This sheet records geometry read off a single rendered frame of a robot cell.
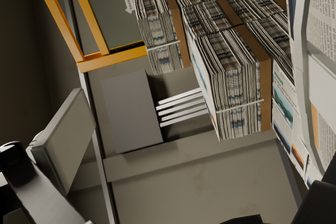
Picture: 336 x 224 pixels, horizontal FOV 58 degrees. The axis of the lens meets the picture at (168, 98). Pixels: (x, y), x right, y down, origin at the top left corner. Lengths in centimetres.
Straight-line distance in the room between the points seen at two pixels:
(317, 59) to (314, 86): 2
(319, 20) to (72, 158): 21
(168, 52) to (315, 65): 157
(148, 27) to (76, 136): 146
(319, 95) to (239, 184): 397
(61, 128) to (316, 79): 13
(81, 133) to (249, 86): 105
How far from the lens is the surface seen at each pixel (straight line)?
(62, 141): 16
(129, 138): 383
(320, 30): 27
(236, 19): 142
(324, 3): 25
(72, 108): 18
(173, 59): 175
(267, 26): 136
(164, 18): 162
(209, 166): 408
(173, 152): 398
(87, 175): 419
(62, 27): 225
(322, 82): 17
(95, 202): 430
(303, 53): 19
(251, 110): 129
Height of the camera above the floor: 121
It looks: 1 degrees up
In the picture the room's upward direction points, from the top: 105 degrees counter-clockwise
